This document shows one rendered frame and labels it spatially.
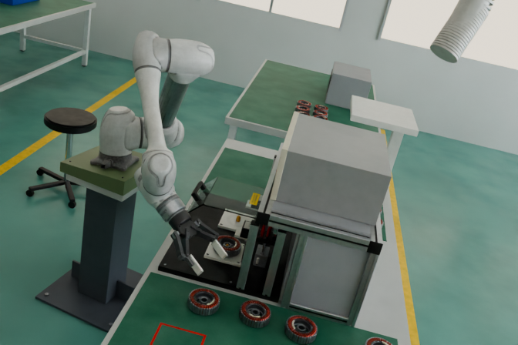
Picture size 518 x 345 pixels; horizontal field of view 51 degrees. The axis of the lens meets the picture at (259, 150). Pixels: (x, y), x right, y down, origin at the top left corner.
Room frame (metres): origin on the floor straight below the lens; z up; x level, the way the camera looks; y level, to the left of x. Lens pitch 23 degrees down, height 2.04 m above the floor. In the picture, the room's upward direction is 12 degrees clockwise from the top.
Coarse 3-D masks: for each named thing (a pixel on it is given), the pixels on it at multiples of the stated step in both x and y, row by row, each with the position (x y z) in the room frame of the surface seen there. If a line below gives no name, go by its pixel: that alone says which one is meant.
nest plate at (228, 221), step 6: (222, 216) 2.10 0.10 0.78; (228, 216) 2.11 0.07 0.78; (234, 216) 2.13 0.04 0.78; (240, 216) 2.14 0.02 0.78; (246, 216) 2.15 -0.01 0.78; (222, 222) 2.06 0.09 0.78; (228, 222) 2.07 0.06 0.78; (234, 222) 2.08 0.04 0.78; (240, 222) 2.09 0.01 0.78; (222, 228) 2.03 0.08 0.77; (228, 228) 2.02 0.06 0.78; (234, 228) 2.03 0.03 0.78
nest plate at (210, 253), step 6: (210, 246) 1.85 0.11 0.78; (210, 252) 1.82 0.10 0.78; (240, 252) 1.86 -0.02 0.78; (210, 258) 1.78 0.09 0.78; (216, 258) 1.78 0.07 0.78; (228, 258) 1.80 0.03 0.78; (234, 258) 1.81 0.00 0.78; (240, 258) 1.82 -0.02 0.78; (234, 264) 1.78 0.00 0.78; (240, 264) 1.78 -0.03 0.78
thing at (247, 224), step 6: (246, 222) 1.87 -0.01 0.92; (240, 228) 1.88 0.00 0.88; (246, 228) 1.82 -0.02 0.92; (234, 234) 1.83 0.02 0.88; (240, 234) 1.82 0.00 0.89; (246, 234) 1.82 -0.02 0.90; (258, 234) 1.84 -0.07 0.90; (264, 234) 1.85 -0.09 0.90; (258, 240) 1.81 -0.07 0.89; (264, 240) 1.81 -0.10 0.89; (270, 240) 1.81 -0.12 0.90; (264, 246) 1.82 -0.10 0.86
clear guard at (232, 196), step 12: (216, 180) 1.89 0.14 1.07; (228, 180) 1.91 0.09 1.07; (204, 192) 1.82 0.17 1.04; (216, 192) 1.79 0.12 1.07; (228, 192) 1.82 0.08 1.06; (240, 192) 1.84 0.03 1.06; (252, 192) 1.86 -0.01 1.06; (192, 204) 1.75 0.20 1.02; (204, 204) 1.69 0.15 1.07; (216, 204) 1.70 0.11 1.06; (228, 204) 1.72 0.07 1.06; (240, 204) 1.74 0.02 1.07; (252, 216) 1.67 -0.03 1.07
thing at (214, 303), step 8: (200, 288) 1.58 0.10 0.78; (192, 296) 1.52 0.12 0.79; (200, 296) 1.56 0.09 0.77; (208, 296) 1.56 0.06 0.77; (216, 296) 1.55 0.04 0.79; (192, 304) 1.49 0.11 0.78; (200, 304) 1.49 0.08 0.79; (208, 304) 1.50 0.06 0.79; (216, 304) 1.51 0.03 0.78; (200, 312) 1.48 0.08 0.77; (208, 312) 1.48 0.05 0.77
